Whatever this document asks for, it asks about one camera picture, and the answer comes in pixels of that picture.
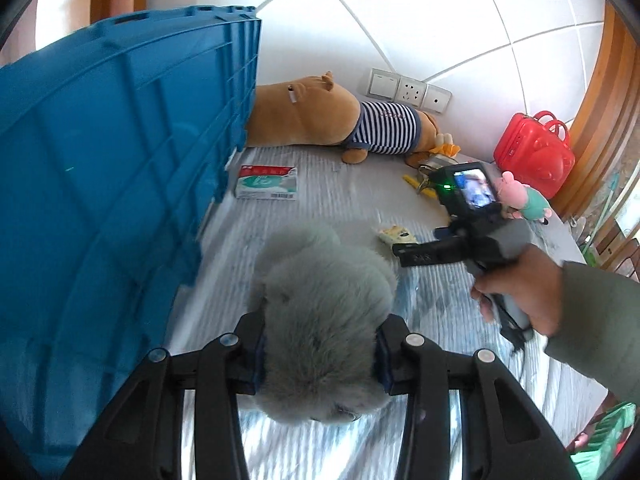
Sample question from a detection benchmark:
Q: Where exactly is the yellow duck plush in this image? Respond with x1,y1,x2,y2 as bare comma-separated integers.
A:
435,132,461,157

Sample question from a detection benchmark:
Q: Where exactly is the person's right hand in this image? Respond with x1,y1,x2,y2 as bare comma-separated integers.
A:
470,247,566,338

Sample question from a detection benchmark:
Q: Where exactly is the green and white flat box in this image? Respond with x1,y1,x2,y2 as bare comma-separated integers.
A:
235,165,299,201

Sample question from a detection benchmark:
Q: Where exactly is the red plastic carry case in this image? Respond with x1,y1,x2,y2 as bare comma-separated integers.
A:
494,110,576,200

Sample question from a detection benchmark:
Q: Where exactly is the brown bear plush striped shirt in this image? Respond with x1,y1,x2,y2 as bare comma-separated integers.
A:
245,72,453,167

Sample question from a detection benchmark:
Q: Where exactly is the silver object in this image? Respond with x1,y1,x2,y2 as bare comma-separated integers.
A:
417,155,451,176

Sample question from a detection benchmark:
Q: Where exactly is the white wall switch panel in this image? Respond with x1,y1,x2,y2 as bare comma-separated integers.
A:
367,68,401,100

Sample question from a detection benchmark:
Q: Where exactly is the white round-hole socket panel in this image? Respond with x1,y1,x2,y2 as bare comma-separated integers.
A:
422,85,452,113

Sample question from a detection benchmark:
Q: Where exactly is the yellow tool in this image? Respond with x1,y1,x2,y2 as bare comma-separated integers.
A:
404,174,436,197

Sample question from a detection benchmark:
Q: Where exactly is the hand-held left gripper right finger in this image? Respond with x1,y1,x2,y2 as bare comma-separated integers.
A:
372,314,581,480

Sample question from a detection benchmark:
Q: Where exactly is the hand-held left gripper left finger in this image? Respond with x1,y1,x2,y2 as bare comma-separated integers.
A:
60,312,268,480

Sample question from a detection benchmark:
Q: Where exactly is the wooden chair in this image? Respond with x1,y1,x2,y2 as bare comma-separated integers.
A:
582,220,640,281

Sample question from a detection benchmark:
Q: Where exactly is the green patterned cloth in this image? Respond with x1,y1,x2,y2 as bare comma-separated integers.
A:
570,402,640,480

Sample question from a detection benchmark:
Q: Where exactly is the grey plush toy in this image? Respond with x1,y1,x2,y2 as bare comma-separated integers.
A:
240,220,398,426

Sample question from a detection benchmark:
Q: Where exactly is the blue plastic crate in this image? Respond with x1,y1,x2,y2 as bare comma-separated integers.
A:
0,5,262,480

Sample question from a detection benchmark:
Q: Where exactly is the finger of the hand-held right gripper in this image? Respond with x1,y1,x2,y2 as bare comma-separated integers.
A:
392,227,476,268

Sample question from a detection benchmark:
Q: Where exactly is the pig plush teal dress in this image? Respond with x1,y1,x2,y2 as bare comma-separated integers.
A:
500,171,553,223

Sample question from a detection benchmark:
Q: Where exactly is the light blue tablecloth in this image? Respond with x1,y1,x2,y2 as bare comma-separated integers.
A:
167,145,608,480

